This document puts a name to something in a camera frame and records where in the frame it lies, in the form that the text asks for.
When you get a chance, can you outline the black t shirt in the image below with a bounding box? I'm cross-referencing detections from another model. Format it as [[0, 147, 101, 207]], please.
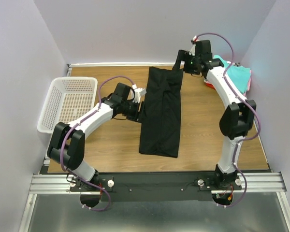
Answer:
[[139, 67, 183, 158]]

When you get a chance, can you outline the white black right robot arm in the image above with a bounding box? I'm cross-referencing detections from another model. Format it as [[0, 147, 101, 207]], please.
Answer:
[[173, 37, 256, 188]]

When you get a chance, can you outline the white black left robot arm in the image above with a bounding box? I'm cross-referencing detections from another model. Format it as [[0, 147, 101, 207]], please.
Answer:
[[47, 83, 146, 185]]

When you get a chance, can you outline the folded red t shirt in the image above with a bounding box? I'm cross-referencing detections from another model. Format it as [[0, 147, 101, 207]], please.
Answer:
[[204, 79, 215, 89]]

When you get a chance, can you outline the folded turquoise t shirt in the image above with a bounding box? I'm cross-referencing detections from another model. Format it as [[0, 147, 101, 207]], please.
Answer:
[[227, 63, 251, 96]]

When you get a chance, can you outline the white plastic laundry basket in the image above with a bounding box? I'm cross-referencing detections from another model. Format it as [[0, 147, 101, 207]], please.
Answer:
[[37, 76, 98, 134]]

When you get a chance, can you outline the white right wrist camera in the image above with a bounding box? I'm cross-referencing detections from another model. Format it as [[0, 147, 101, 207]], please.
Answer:
[[189, 35, 198, 56]]

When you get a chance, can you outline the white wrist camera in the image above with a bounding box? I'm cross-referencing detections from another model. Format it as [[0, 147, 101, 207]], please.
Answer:
[[132, 84, 146, 103], [189, 35, 198, 56]]

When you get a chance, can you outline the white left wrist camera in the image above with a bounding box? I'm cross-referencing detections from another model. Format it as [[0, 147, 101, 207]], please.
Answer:
[[132, 84, 146, 103]]

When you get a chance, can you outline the aluminium frame rail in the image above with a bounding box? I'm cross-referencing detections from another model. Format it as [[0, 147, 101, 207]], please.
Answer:
[[29, 173, 287, 194]]

